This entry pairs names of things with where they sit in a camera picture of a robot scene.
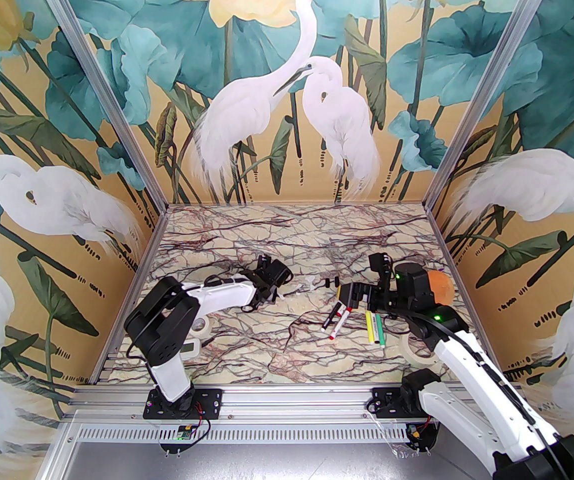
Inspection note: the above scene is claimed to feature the white marker pen red end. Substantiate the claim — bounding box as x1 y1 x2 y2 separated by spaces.
329 307 353 340

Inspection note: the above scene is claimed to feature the orange round sponge ball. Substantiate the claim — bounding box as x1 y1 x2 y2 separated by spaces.
429 269 455 305

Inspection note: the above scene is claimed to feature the clear plastic bag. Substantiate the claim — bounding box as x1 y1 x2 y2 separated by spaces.
389 440 420 464

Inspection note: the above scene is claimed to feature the grey metal panel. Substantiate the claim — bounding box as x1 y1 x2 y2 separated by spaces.
42 440 497 480

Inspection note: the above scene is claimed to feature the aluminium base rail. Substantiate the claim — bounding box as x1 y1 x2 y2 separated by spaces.
74 387 535 421

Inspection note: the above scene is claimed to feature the white perforated cable tray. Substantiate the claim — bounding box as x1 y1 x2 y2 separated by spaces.
67 420 472 444

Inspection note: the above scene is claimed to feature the aluminium corner post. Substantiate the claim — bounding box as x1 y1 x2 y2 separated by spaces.
34 0 172 209
424 0 560 211

